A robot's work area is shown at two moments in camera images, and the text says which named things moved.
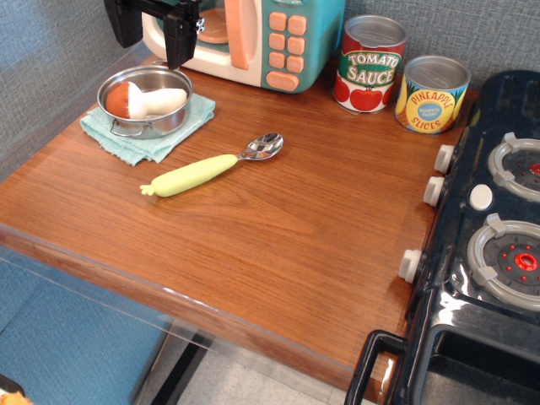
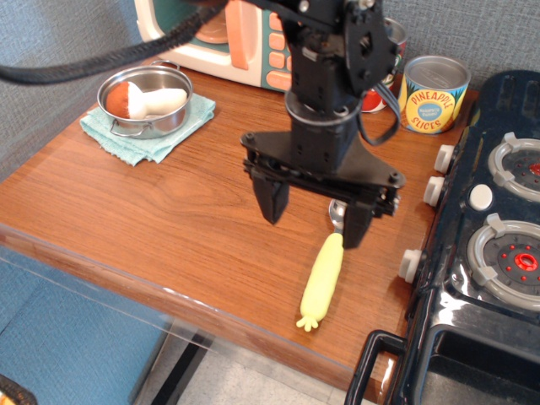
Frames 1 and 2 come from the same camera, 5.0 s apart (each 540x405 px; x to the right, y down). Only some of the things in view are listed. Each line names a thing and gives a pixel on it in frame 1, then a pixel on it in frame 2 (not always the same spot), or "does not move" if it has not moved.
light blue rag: [138, 151] does not move
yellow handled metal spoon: [259, 148] → [325, 272]
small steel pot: [149, 101] does not move
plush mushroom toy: [129, 100] does not move
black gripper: [180, 32] → [329, 157]
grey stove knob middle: [434, 190] does not move
